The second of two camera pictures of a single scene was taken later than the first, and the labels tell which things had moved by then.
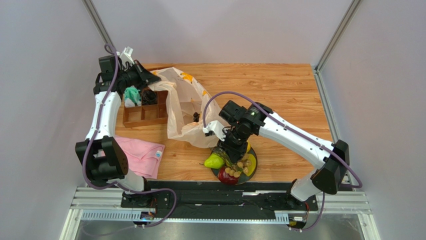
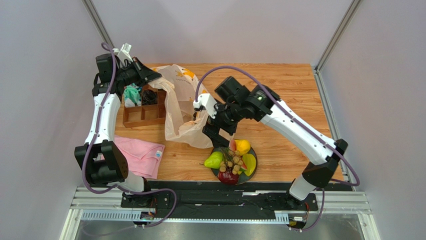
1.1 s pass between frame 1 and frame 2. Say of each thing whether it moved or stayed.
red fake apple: stayed
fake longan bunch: moved
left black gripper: stayed
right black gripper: moved
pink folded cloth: stayed
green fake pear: stayed
